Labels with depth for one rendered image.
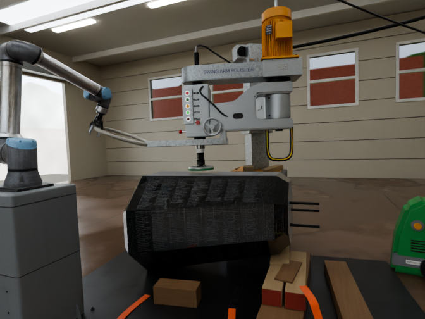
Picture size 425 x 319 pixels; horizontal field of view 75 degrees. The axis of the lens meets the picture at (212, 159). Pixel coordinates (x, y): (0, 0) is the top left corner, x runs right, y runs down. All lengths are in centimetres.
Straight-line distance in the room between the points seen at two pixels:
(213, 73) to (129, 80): 831
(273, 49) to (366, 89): 602
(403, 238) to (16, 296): 257
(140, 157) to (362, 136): 693
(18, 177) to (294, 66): 198
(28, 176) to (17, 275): 52
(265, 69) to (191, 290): 167
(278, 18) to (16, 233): 222
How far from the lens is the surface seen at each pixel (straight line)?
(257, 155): 289
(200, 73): 231
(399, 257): 270
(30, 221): 179
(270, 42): 239
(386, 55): 845
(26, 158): 190
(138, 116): 1012
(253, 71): 230
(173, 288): 202
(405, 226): 263
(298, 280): 192
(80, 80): 216
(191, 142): 230
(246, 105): 226
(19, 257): 180
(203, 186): 208
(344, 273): 236
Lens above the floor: 108
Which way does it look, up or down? 4 degrees down
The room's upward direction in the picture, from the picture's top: 2 degrees counter-clockwise
